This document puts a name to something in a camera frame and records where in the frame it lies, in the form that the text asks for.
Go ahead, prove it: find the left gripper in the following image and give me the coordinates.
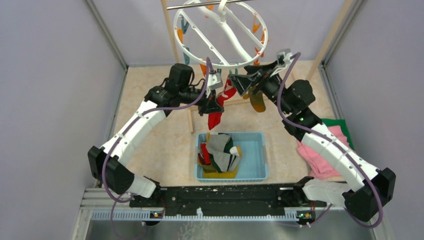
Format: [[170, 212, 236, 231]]
[[179, 85, 224, 116]]

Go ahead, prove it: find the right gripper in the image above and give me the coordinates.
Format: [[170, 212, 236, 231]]
[[227, 60, 293, 115]]

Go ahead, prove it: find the red striped sock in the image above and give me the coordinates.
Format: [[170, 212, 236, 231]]
[[207, 78, 237, 130]]

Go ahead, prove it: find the light grey sock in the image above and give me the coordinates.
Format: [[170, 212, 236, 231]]
[[205, 133, 243, 173]]

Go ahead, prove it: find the dark green sock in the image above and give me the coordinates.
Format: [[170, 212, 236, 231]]
[[218, 133, 234, 154], [209, 154, 222, 173]]

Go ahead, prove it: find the white round sock hanger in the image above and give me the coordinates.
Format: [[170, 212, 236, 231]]
[[167, 0, 270, 69]]

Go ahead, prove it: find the yellow sock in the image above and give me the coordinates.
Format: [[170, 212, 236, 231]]
[[203, 146, 243, 179]]

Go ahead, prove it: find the light blue plastic basket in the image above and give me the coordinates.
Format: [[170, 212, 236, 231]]
[[194, 132, 269, 183]]

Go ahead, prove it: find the olive striped sock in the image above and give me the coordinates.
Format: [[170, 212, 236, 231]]
[[197, 153, 217, 173]]

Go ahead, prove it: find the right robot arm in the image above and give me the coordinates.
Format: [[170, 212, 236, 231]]
[[227, 65, 396, 228]]

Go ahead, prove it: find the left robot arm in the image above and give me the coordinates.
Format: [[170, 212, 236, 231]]
[[87, 63, 224, 207]]

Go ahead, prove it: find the orange clothes peg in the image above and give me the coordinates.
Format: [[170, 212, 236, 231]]
[[199, 64, 208, 77]]

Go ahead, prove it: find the green cloth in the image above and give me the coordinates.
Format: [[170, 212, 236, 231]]
[[321, 118, 354, 150]]

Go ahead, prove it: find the wooden clothes rack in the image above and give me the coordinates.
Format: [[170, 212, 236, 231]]
[[160, 0, 360, 135]]

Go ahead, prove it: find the pink cloth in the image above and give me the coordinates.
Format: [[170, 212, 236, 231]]
[[297, 141, 341, 180]]

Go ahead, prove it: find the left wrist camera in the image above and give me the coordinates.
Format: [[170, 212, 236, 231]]
[[207, 71, 224, 90]]

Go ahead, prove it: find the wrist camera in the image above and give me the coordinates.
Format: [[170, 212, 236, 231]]
[[207, 71, 224, 90], [276, 48, 293, 66]]

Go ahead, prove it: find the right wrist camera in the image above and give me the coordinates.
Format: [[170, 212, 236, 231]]
[[276, 48, 293, 66]]

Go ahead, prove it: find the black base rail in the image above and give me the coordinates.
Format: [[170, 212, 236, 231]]
[[129, 183, 327, 217]]

